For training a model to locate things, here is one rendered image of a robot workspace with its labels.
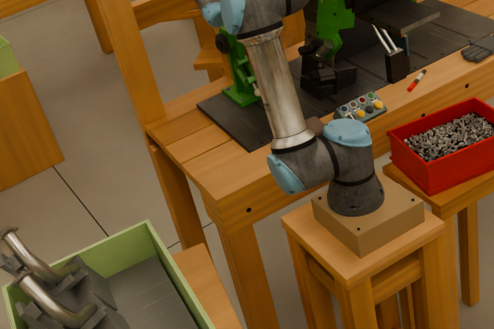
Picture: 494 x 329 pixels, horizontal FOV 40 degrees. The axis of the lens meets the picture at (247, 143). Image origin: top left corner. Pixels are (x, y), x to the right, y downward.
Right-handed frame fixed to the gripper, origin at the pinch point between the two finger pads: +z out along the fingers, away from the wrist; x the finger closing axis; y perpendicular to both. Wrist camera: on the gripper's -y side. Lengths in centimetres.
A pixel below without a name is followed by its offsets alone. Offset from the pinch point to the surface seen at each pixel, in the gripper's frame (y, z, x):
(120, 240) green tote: -18, -65, -68
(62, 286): -8, -85, -77
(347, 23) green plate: 3.8, 21.0, -15.6
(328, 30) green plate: -0.4, 16.2, -15.8
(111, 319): -4, -77, -88
